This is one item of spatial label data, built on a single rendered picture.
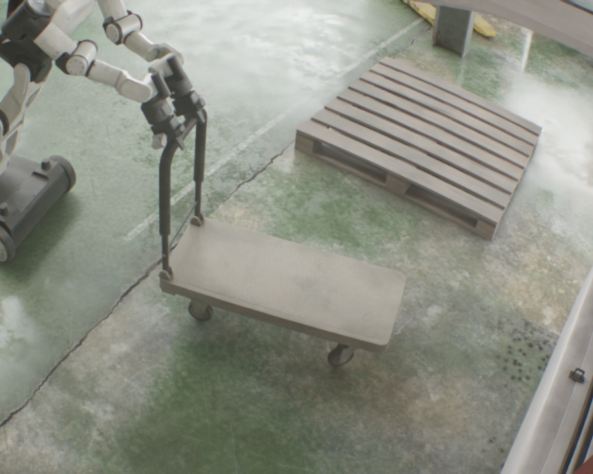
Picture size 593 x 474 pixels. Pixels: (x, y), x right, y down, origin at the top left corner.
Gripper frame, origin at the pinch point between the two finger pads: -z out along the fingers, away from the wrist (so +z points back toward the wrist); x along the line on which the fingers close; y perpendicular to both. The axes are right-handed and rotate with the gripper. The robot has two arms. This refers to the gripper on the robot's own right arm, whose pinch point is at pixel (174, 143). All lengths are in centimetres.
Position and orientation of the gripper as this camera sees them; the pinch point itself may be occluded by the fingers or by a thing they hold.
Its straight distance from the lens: 242.6
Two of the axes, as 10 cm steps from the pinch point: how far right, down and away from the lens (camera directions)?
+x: 8.7, -1.3, -4.8
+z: -3.9, -7.6, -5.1
